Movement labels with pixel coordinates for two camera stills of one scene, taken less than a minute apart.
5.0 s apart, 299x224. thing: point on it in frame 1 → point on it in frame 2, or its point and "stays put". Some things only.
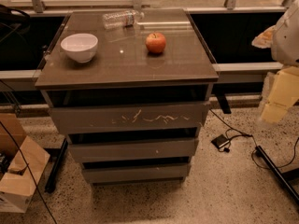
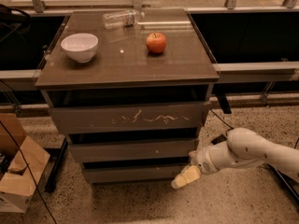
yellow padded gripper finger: x=284 y=92 → x=207 y=157
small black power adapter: x=220 y=141 stays put
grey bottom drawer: x=112 y=173 stays put
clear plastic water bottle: x=121 y=19 stays put
